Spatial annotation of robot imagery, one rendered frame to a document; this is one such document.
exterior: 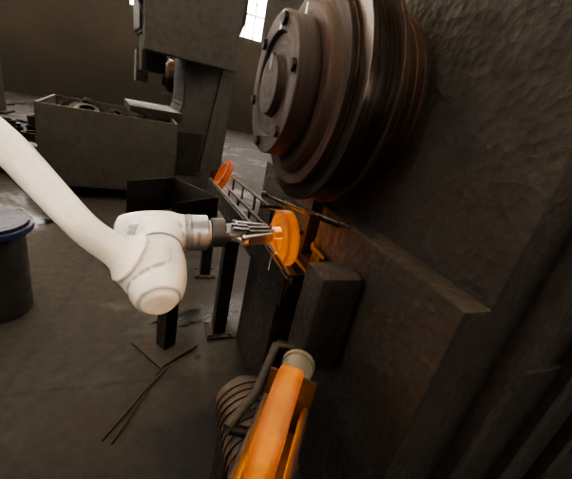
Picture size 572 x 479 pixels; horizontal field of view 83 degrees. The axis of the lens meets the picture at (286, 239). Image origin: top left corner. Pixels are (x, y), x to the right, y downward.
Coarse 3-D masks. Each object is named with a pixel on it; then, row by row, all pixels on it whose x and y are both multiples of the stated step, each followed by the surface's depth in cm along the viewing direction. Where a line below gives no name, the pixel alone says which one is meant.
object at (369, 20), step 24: (360, 0) 55; (384, 0) 55; (360, 24) 54; (384, 24) 53; (360, 48) 54; (384, 48) 53; (360, 72) 54; (384, 72) 54; (360, 96) 53; (384, 96) 55; (360, 120) 54; (384, 120) 57; (336, 144) 60; (360, 144) 58; (336, 168) 60; (360, 168) 63; (288, 192) 80; (312, 192) 68; (336, 192) 71
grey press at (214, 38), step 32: (160, 0) 256; (192, 0) 266; (224, 0) 276; (160, 32) 265; (192, 32) 275; (224, 32) 286; (160, 64) 309; (192, 64) 308; (224, 64) 297; (192, 96) 320; (224, 96) 334; (192, 128) 333; (224, 128) 348; (192, 160) 345
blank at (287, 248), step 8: (280, 216) 87; (288, 216) 85; (280, 224) 87; (288, 224) 83; (296, 224) 84; (288, 232) 83; (296, 232) 83; (280, 240) 93; (288, 240) 82; (296, 240) 83; (280, 248) 88; (288, 248) 83; (296, 248) 84; (280, 256) 87; (288, 256) 84; (296, 256) 85; (288, 264) 87
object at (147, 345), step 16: (128, 192) 120; (144, 192) 125; (160, 192) 131; (176, 192) 134; (192, 192) 129; (128, 208) 122; (144, 208) 128; (160, 208) 134; (176, 208) 107; (192, 208) 113; (208, 208) 120; (160, 320) 138; (176, 320) 141; (144, 336) 146; (160, 336) 141; (176, 336) 150; (144, 352) 138; (160, 352) 140; (176, 352) 142
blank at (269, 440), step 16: (288, 368) 42; (288, 384) 39; (272, 400) 37; (288, 400) 37; (272, 416) 36; (288, 416) 36; (256, 432) 35; (272, 432) 35; (256, 448) 35; (272, 448) 34; (256, 464) 34; (272, 464) 34
